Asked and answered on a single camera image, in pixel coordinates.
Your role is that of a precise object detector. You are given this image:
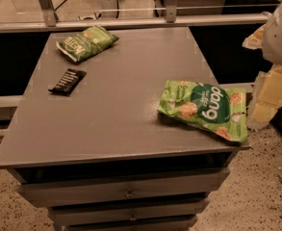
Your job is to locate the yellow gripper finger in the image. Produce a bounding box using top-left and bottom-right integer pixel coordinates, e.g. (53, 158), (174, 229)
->
(247, 64), (282, 129)
(242, 25), (265, 50)

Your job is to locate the top grey drawer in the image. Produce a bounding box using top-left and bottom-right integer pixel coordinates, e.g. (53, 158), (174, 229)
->
(17, 167), (230, 207)

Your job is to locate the black rxbar chocolate bar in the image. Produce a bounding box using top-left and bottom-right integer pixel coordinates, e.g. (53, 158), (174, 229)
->
(49, 68), (87, 96)

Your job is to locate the middle grey drawer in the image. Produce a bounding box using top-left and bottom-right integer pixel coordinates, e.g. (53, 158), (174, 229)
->
(49, 198), (209, 225)

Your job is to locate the bottom grey drawer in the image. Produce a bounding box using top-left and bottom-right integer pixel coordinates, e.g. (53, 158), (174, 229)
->
(66, 216), (197, 231)

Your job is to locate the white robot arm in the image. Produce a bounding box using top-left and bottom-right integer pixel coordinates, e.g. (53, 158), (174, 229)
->
(243, 2), (282, 130)

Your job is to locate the grey drawer cabinet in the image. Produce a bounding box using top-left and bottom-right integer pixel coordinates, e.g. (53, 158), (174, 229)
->
(0, 27), (251, 231)

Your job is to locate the green jalapeno chip bag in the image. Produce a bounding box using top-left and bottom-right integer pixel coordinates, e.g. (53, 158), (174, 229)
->
(56, 25), (119, 63)

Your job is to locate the grey drawer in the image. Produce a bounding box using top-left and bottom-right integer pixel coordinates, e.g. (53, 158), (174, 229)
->
(66, 216), (197, 231)
(49, 198), (209, 225)
(17, 167), (230, 207)

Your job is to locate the metal railing frame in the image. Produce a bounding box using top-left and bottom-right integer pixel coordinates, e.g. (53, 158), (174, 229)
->
(0, 0), (282, 33)

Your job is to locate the green dang rice chip bag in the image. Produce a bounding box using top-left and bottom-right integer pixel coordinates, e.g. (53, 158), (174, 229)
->
(157, 81), (247, 142)

